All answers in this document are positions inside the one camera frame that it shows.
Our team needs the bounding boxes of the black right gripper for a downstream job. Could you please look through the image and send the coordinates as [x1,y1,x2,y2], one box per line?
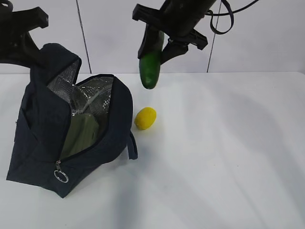
[132,0,208,65]

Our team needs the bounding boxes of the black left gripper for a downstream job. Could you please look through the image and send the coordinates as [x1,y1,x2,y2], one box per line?
[0,0,49,68]

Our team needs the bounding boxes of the green cucumber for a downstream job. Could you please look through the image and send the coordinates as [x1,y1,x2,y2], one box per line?
[139,31,164,89]

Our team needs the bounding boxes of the navy blue lunch bag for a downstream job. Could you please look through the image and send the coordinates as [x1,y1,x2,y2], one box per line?
[6,43,138,198]

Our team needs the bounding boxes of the yellow lemon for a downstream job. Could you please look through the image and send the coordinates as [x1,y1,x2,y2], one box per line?
[134,107,157,130]

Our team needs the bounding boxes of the green lid glass food container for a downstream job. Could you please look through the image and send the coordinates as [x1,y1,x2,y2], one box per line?
[60,114,99,160]

